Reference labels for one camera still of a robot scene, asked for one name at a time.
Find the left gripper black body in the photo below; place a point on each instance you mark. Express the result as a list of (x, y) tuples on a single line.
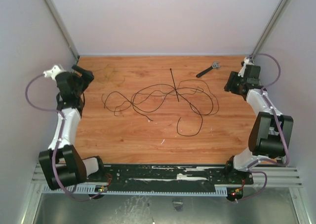
[(82, 82)]

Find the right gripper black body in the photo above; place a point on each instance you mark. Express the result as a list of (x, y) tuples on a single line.
[(232, 83)]

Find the black zip tie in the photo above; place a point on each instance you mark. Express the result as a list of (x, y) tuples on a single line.
[(175, 88)]

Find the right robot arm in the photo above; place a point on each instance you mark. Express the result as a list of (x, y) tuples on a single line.
[(271, 132)]

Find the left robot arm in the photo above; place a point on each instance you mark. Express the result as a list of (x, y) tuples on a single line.
[(61, 163)]

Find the black adjustable wrench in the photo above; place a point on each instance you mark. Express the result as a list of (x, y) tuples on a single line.
[(215, 65)]

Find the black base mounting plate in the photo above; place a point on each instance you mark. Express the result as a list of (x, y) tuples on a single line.
[(174, 185)]

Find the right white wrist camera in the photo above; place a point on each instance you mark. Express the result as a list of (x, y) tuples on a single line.
[(244, 63)]

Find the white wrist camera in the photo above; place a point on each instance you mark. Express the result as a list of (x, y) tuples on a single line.
[(54, 72), (244, 63)]

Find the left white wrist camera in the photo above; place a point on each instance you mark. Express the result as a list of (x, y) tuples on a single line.
[(54, 72)]

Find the aluminium front rail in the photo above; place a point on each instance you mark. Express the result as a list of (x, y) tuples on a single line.
[(276, 176)]

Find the grey slotted cable duct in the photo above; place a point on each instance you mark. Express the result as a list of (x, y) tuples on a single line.
[(93, 189)]

